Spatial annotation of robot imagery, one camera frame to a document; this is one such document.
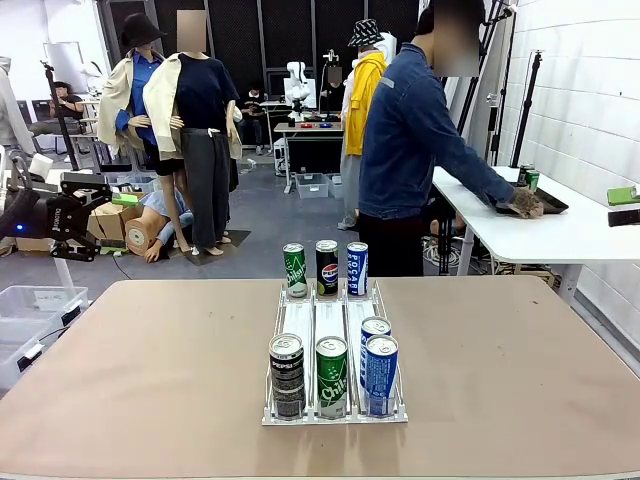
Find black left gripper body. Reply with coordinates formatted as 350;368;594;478
7;189;94;242

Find black serving tray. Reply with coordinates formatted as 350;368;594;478
482;187;570;218

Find person's right forearm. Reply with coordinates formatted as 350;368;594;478
464;144;519;207

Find seated person in black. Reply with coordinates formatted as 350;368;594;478
29;80;86;136

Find seated person with mask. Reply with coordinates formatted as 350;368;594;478
238;85;270;154

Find person in denim jacket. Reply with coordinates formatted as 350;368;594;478
358;0;521;279

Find standing background person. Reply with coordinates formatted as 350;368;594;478
319;64;347;119

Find person's right hand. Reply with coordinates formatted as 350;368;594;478
508;185;546;220

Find brown cardboard box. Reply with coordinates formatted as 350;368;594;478
14;192;147;254

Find white side table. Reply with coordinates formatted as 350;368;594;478
430;165;640;307

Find lying mannequin torso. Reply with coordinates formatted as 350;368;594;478
123;189;195;265

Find wooden crate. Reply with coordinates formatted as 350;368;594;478
513;262;560;289

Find mannequin with black hat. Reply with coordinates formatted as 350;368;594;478
97;12;190;251

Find white whiteboard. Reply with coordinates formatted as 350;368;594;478
43;42;86;94

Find black pole stand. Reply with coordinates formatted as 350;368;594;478
509;49;545;169

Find black light stand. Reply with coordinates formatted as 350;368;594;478
469;0;517;167

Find mannequin in navy top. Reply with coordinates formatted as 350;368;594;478
143;9;245;256

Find clear acrylic can rack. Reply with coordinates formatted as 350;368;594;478
261;279;409;426

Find grey background work table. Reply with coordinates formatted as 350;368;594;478
273;121;347;194

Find blue Pocari Sweat can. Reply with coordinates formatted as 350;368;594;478
365;334;400;418
346;241;370;297
360;316;392;390

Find mannequin in yellow hoodie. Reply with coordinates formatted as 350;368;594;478
339;18;396;231

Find mannequin in white hoodie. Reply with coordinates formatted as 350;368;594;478
377;30;400;64

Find black camera tripod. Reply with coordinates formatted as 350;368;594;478
40;59;81;172

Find coiled floor cables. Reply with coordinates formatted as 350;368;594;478
422;234;466;266

